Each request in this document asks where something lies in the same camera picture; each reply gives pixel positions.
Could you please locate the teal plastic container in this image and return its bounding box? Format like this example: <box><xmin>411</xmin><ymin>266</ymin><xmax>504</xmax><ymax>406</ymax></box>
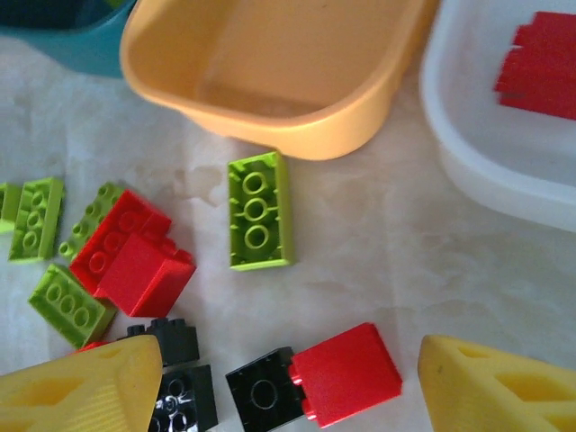
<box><xmin>0</xmin><ymin>0</ymin><xmax>139</xmax><ymax>80</ymax></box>

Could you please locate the red lego brick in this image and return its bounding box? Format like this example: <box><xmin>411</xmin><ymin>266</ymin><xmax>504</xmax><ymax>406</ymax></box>
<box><xmin>287</xmin><ymin>321</ymin><xmax>404</xmax><ymax>429</ymax></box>
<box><xmin>68</xmin><ymin>188</ymin><xmax>173</xmax><ymax>296</ymax></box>
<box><xmin>96</xmin><ymin>232</ymin><xmax>198</xmax><ymax>319</ymax></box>
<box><xmin>492</xmin><ymin>11</ymin><xmax>576</xmax><ymax>122</ymax></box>
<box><xmin>67</xmin><ymin>340</ymin><xmax>109</xmax><ymax>356</ymax></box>

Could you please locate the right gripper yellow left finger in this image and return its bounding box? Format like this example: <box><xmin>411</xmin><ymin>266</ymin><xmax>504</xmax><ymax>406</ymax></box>
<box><xmin>0</xmin><ymin>336</ymin><xmax>163</xmax><ymax>432</ymax></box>

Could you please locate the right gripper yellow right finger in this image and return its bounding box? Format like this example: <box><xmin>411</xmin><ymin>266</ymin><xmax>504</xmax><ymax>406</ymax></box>
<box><xmin>417</xmin><ymin>333</ymin><xmax>576</xmax><ymax>432</ymax></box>

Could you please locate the white plastic container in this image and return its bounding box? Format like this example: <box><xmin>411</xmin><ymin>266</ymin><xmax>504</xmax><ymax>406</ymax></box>
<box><xmin>418</xmin><ymin>0</ymin><xmax>576</xmax><ymax>233</ymax></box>

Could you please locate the orange plastic container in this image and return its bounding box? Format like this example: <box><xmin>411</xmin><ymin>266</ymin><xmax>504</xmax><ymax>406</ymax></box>
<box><xmin>119</xmin><ymin>0</ymin><xmax>440</xmax><ymax>162</ymax></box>

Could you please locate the black lego brick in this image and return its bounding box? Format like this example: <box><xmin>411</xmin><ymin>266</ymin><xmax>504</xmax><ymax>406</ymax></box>
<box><xmin>117</xmin><ymin>317</ymin><xmax>201</xmax><ymax>368</ymax></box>
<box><xmin>146</xmin><ymin>364</ymin><xmax>220</xmax><ymax>432</ymax></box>
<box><xmin>224</xmin><ymin>346</ymin><xmax>307</xmax><ymax>432</ymax></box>

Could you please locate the green lego brick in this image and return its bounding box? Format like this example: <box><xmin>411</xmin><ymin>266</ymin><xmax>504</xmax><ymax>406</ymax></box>
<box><xmin>27</xmin><ymin>263</ymin><xmax>118</xmax><ymax>350</ymax></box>
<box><xmin>226</xmin><ymin>150</ymin><xmax>294</xmax><ymax>273</ymax></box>
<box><xmin>7</xmin><ymin>176</ymin><xmax>66</xmax><ymax>263</ymax></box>
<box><xmin>58</xmin><ymin>181</ymin><xmax>127</xmax><ymax>262</ymax></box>
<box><xmin>0</xmin><ymin>182</ymin><xmax>23</xmax><ymax>235</ymax></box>

